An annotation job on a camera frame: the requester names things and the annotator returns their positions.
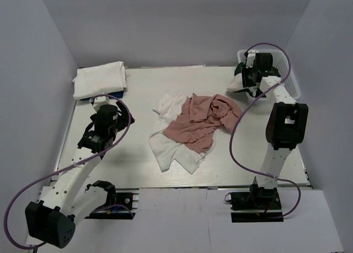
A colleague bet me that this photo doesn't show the dark green t-shirt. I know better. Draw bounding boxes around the dark green t-shirt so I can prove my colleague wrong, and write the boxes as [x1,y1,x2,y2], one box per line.
[234,62,263,98]

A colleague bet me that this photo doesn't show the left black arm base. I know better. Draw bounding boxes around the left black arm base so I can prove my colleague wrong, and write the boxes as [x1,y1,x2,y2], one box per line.
[86,190,139,220]

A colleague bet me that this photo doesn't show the white plastic basket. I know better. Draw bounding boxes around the white plastic basket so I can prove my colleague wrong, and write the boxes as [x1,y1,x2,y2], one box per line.
[237,49,301,100]

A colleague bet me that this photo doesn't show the folded blue t-shirt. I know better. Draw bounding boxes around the folded blue t-shirt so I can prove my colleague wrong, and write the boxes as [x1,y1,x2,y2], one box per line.
[80,90,124,101]

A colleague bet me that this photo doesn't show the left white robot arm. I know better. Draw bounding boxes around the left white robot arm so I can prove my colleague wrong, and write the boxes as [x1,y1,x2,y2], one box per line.
[25,98,135,249]

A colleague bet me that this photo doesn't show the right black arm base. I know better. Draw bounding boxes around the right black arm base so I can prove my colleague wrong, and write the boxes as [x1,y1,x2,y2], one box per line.
[224,183,284,223]

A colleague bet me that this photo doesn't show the white printed t-shirt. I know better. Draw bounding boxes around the white printed t-shirt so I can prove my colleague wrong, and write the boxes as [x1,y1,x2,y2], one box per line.
[148,92,216,174]

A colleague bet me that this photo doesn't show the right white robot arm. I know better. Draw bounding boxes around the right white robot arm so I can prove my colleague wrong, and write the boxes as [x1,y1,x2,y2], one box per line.
[241,50,308,190]

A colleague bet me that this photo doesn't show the pink t-shirt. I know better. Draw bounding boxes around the pink t-shirt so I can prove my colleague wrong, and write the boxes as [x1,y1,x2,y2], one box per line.
[163,94,242,154]

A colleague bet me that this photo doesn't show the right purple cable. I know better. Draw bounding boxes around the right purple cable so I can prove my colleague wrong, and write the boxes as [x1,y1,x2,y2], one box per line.
[224,42,302,218]

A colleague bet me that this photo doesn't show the folded white t-shirt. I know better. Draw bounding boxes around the folded white t-shirt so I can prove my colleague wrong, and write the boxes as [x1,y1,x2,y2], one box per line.
[73,61,127,100]

